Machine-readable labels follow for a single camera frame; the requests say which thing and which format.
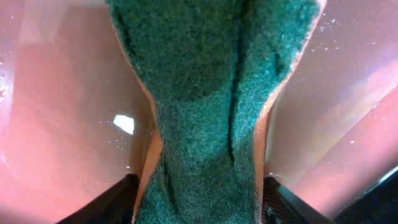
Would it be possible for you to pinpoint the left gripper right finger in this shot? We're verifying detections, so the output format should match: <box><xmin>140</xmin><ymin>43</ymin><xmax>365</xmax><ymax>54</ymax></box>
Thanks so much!
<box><xmin>262</xmin><ymin>177</ymin><xmax>335</xmax><ymax>224</ymax></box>

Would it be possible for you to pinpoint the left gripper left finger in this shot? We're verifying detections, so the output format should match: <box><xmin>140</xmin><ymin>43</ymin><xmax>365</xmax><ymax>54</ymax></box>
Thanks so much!
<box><xmin>57</xmin><ymin>174</ymin><xmax>139</xmax><ymax>224</ymax></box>

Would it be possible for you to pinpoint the orange and green sponge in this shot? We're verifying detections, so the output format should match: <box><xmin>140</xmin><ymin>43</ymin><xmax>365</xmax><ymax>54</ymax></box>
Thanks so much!
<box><xmin>107</xmin><ymin>0</ymin><xmax>321</xmax><ymax>223</ymax></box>

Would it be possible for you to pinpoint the red and black tray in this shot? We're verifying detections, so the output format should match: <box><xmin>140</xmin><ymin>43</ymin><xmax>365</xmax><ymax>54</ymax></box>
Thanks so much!
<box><xmin>1</xmin><ymin>1</ymin><xmax>397</xmax><ymax>223</ymax></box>

